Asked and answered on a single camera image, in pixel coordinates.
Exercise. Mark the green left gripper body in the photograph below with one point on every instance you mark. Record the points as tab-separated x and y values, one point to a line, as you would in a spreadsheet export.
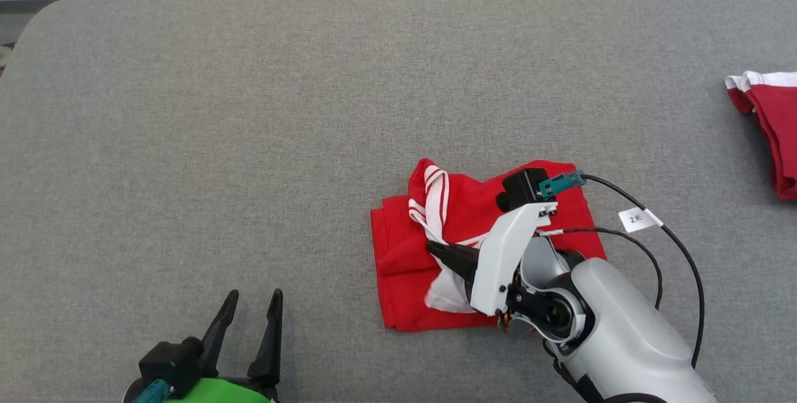
224	390

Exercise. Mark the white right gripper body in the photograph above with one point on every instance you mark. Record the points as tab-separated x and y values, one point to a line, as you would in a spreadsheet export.
504	260

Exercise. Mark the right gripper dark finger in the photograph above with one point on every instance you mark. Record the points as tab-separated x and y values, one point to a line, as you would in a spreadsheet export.
457	251
464	269

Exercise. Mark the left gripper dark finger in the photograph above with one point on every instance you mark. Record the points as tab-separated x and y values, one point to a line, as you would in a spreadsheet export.
221	334
271	347

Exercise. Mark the red shirt with white sleeves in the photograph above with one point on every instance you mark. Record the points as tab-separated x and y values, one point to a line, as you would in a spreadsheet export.
405	266

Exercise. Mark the red shorts with white hem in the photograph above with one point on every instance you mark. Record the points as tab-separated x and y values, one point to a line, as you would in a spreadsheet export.
778	135

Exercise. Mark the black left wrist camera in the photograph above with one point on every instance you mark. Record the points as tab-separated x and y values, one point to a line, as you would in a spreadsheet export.
168	362

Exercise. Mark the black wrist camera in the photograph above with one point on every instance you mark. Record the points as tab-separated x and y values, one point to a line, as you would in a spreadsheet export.
168	362
523	188

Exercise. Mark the teal left camera connector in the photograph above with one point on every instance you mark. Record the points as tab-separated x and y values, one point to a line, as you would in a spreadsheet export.
152	392

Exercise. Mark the teal camera connector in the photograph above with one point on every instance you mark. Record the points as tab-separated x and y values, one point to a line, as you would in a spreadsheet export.
560	184
152	392

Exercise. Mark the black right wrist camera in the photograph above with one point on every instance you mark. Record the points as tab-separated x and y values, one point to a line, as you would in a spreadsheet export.
523	188

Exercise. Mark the teal right camera connector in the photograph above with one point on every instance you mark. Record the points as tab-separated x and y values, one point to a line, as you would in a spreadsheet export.
560	184

